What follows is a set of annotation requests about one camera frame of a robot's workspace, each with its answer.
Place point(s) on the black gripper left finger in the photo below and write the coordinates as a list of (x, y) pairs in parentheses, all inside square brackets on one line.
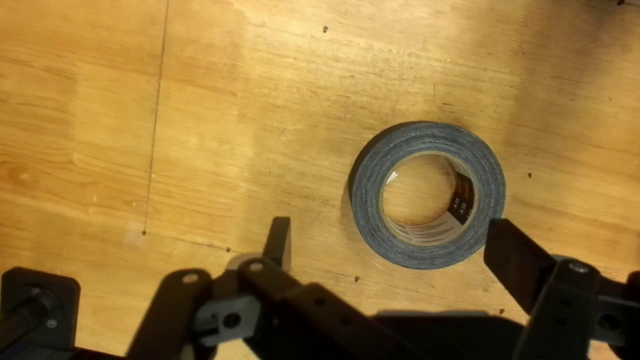
[(292, 312)]

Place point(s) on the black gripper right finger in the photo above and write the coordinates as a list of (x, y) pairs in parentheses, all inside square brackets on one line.
[(567, 300)]

